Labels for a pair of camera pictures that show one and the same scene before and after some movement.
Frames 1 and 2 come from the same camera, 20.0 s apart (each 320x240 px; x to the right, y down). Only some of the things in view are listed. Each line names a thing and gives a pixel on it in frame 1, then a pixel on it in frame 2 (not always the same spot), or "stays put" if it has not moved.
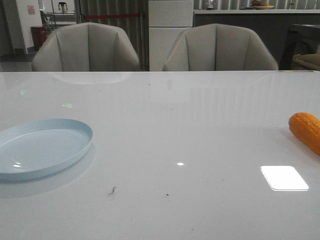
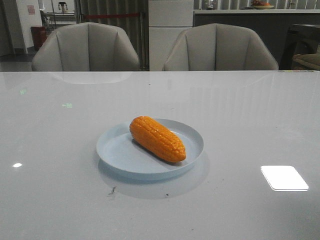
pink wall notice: x=31 y=10 stays put
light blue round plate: x=39 y=147 to x=118 y=155
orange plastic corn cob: x=306 y=127 to x=157 y=139
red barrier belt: x=112 y=15 stays put
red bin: x=40 y=36 stays put
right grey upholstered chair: x=216 y=47 stays put
